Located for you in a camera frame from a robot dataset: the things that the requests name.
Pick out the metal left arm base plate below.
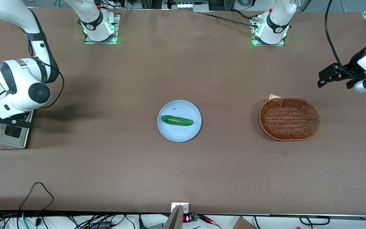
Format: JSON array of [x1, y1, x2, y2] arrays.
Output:
[[250, 16, 286, 47]]

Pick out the brown cardboard box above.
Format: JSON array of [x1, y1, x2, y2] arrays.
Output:
[[232, 216, 257, 229]]

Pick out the brown wicker oval basket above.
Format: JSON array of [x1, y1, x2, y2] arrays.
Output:
[[259, 97, 320, 141]]

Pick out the black looped cable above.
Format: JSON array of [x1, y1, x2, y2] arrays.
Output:
[[19, 182, 55, 211]]

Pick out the red clip lead wires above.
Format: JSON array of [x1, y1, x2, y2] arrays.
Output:
[[199, 215, 222, 229]]

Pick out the long black table cable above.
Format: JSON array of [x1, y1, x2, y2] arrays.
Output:
[[199, 10, 260, 28]]

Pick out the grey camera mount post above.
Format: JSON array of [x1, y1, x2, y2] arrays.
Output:
[[164, 203, 190, 229]]

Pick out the black coiled floor cable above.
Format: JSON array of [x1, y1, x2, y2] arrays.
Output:
[[299, 215, 330, 226]]

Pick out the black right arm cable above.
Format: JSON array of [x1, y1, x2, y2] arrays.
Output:
[[27, 32, 65, 109]]

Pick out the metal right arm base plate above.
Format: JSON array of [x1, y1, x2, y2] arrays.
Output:
[[84, 13, 120, 45]]

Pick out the grey oven door with handle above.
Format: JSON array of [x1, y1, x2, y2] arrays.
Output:
[[0, 111, 33, 149]]

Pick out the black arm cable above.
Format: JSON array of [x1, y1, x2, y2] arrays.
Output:
[[324, 0, 356, 77], [27, 32, 65, 109]]

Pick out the light blue round plate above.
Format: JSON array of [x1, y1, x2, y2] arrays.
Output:
[[157, 100, 202, 142]]

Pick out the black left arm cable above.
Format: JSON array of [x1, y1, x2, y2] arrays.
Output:
[[324, 0, 356, 77]]

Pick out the green cucumber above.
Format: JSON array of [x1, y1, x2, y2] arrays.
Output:
[[161, 115, 194, 127]]

